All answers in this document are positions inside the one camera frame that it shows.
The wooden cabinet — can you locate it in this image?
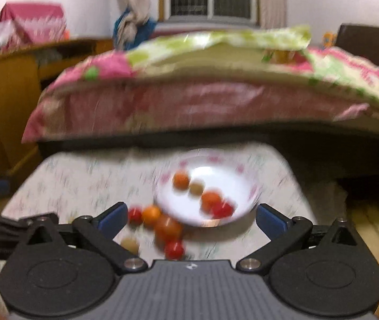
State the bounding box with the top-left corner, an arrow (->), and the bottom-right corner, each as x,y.
0,38 -> 113,183

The small orange mandarin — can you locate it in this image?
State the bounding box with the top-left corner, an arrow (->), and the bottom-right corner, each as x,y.
172,170 -> 190,191

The white floral plate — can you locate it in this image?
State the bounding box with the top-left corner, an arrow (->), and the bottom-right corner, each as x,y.
153,149 -> 262,227

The blue cloth bundle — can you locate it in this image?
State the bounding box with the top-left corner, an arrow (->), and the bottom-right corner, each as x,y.
113,7 -> 157,51

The large orange mandarin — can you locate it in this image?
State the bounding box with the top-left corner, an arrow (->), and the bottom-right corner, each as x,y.
200,190 -> 222,214

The small red cherry tomato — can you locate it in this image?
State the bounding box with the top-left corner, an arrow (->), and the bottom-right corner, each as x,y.
128,207 -> 143,226

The beige curtain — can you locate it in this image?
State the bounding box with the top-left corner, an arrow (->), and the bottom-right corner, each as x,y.
112,0 -> 152,49

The small orange tomato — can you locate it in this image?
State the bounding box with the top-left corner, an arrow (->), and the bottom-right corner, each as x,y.
142,205 -> 162,229

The floral tablecloth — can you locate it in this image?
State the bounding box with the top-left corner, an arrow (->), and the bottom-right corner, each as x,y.
2,144 -> 315,263

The brown longan fruit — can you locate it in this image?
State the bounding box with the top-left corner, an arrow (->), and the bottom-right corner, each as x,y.
120,236 -> 140,256
189,179 -> 205,197

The pink floral bed sheet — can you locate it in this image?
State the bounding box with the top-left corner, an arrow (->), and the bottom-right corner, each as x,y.
22,49 -> 379,142

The pink lace cloth cover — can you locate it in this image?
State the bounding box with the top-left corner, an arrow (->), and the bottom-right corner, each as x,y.
0,2 -> 69,53

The large orange red tomato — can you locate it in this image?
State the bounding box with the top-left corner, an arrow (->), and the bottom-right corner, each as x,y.
154,215 -> 183,246

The dark wooden headboard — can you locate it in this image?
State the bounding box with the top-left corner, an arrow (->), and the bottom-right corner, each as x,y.
335,24 -> 379,66

